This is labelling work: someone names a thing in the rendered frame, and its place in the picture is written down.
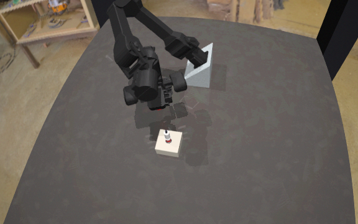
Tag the white marker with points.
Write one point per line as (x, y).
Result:
(167, 136)

